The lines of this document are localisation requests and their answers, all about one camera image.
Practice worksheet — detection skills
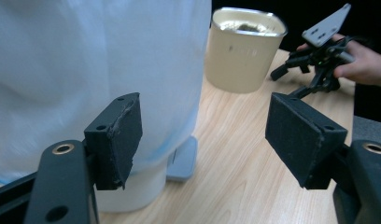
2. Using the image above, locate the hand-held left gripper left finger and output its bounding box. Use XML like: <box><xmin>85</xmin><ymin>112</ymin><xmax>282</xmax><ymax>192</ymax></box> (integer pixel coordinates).
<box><xmin>83</xmin><ymin>91</ymin><xmax>144</xmax><ymax>191</ymax></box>

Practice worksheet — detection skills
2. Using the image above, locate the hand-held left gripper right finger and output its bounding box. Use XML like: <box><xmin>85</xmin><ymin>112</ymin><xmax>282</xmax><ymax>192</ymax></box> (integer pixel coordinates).
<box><xmin>264</xmin><ymin>91</ymin><xmax>348</xmax><ymax>190</ymax></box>

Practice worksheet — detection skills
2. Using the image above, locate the beige cup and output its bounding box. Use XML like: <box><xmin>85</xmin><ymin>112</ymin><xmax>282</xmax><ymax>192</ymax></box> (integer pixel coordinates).
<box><xmin>204</xmin><ymin>7</ymin><xmax>289</xmax><ymax>94</ymax></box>

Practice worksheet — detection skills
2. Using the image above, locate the white plastic jug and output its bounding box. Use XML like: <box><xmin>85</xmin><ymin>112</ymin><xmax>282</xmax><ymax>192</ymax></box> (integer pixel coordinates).
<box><xmin>0</xmin><ymin>0</ymin><xmax>213</xmax><ymax>185</ymax></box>

